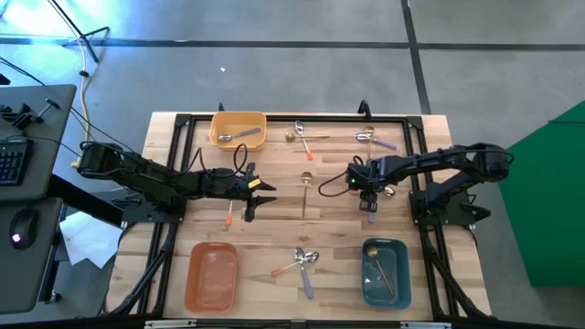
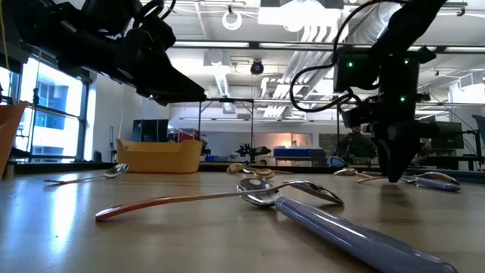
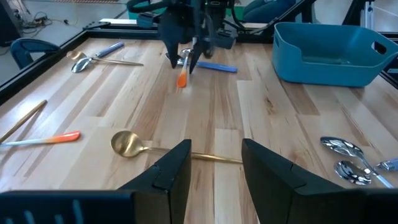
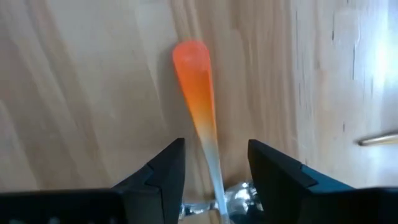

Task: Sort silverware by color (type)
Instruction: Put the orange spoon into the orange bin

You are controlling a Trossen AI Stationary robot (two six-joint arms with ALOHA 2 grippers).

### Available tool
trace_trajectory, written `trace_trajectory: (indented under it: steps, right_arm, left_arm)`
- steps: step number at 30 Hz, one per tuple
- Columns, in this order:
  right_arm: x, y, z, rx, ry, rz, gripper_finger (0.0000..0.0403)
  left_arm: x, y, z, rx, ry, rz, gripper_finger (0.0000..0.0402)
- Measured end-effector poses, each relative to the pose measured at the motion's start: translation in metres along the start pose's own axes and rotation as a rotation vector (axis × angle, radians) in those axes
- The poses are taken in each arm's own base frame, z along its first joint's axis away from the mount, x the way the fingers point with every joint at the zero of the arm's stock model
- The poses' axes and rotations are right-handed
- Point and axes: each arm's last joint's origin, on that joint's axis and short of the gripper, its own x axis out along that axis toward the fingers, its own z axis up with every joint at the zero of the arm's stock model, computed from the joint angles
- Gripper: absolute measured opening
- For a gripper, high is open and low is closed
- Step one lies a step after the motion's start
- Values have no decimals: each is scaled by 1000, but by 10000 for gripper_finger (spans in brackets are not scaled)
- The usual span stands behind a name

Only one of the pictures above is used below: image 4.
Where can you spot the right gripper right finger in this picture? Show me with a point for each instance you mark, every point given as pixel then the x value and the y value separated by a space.
pixel 311 202

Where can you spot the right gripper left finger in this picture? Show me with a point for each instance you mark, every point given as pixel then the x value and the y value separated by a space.
pixel 93 208

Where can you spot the gold spoon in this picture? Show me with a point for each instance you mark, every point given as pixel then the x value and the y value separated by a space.
pixel 379 139

